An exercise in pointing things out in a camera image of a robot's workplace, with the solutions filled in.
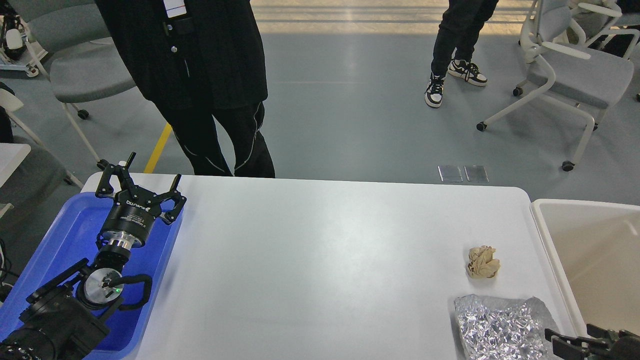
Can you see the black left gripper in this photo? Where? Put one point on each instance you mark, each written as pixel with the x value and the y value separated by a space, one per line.
pixel 135 209

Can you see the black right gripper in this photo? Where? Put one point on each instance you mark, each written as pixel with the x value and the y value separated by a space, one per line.
pixel 595 348

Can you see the silver foil bag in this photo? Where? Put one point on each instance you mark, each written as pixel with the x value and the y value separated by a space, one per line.
pixel 495 328

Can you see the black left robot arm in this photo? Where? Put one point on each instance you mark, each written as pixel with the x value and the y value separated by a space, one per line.
pixel 89 289

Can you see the blue plastic tray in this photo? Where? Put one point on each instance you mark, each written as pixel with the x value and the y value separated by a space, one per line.
pixel 72 237

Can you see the beige plastic bin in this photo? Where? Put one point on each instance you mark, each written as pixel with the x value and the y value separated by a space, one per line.
pixel 594 251

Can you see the crumpled brown paper ball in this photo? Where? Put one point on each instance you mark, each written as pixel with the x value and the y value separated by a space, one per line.
pixel 481 262

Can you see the white table at left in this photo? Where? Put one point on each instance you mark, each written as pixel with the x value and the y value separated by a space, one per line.
pixel 11 156

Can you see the grey chair at left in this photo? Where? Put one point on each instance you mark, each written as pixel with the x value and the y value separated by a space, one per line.
pixel 82 71

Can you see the person in black clothes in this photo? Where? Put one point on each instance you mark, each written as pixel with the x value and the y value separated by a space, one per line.
pixel 202 64

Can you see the equipment at top left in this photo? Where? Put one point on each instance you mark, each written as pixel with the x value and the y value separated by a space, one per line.
pixel 19 52

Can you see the right metal floor plate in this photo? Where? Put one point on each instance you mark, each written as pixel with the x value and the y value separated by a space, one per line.
pixel 476 173

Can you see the metal floor plate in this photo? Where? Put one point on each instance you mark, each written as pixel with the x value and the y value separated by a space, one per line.
pixel 450 174
pixel 476 173

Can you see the left metal floor plate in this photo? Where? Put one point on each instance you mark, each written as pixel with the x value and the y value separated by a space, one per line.
pixel 450 174

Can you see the white grey office chair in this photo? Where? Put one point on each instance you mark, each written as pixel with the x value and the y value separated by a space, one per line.
pixel 563 71

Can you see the white chair far right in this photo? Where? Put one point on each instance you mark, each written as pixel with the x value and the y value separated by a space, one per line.
pixel 592 22

